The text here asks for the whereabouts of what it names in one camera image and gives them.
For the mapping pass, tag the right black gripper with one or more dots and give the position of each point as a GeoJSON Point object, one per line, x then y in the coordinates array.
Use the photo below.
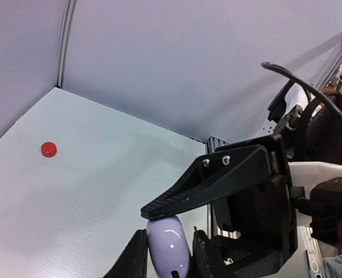
{"type": "Point", "coordinates": [250, 185]}

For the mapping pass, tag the purple charging case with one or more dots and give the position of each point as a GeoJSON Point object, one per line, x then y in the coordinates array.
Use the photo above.
{"type": "Point", "coordinates": [168, 247]}

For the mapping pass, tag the right aluminium corner post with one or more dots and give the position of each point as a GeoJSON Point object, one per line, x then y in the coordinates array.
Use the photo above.
{"type": "Point", "coordinates": [64, 38]}

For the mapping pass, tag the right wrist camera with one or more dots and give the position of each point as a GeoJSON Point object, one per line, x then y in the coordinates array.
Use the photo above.
{"type": "Point", "coordinates": [321, 210]}

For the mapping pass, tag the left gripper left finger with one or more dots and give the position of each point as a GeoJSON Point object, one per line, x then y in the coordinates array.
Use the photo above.
{"type": "Point", "coordinates": [132, 263]}

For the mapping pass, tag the red charging case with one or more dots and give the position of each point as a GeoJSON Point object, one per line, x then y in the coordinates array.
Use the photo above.
{"type": "Point", "coordinates": [49, 149]}

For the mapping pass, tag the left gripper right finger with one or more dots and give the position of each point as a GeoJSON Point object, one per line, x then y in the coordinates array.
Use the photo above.
{"type": "Point", "coordinates": [205, 256]}

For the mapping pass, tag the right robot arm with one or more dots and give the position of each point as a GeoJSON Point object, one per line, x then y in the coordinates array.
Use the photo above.
{"type": "Point", "coordinates": [316, 138]}

